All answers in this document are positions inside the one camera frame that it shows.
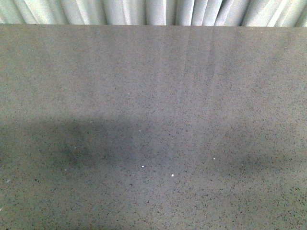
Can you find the white pleated curtain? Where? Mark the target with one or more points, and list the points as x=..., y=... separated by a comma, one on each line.
x=251, y=13

